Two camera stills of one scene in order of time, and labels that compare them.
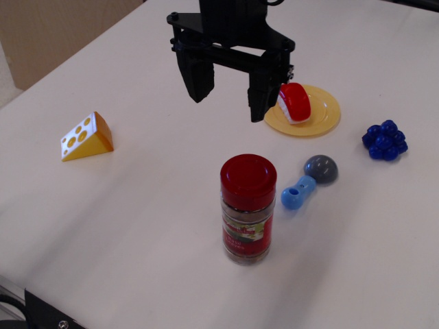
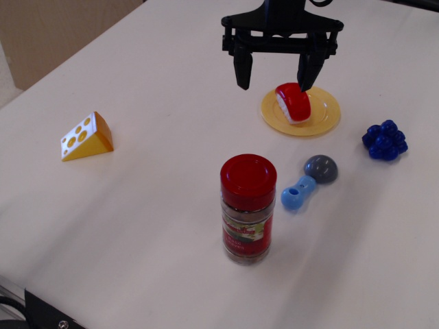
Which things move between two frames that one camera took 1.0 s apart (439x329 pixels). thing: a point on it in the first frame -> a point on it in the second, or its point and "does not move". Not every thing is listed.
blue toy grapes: [385, 140] does not move
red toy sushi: [295, 101] does not move
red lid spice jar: [247, 188] does not move
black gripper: [238, 32] -> [281, 18]
